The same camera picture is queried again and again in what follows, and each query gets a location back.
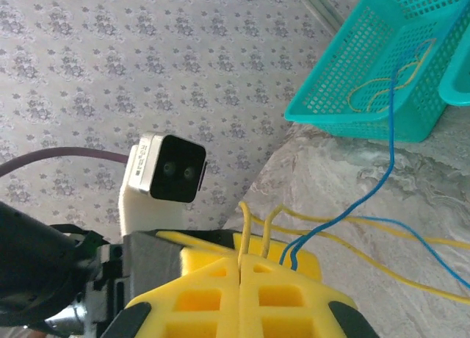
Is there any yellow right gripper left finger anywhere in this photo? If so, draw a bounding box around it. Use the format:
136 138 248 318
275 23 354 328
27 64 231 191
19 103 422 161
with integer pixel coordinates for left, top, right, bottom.
106 257 242 338

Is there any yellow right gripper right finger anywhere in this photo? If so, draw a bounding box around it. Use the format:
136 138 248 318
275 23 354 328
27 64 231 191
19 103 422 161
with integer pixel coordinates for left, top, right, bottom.
238 253 380 338

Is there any yellow thin cable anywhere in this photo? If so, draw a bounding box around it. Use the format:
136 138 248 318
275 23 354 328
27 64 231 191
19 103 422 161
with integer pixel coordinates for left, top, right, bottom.
262 204 470 248
238 201 470 304
347 36 438 113

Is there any blue thin cable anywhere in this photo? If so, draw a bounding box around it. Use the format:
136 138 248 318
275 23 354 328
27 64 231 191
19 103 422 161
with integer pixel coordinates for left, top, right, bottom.
289 215 470 286
281 3 470 271

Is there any teal perforated plastic basket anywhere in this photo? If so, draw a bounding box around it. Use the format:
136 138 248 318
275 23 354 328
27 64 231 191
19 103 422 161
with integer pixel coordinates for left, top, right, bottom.
284 0 470 144
438 32 470 107

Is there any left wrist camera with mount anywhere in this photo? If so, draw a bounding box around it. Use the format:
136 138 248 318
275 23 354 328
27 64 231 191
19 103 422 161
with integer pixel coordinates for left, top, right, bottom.
117 131 207 240

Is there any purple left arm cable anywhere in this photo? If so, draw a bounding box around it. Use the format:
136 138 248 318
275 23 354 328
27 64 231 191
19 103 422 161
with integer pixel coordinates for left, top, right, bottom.
0 146 129 177

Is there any aluminium frame post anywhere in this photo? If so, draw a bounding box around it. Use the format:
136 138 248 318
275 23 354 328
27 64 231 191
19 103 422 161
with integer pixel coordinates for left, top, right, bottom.
288 0 355 29

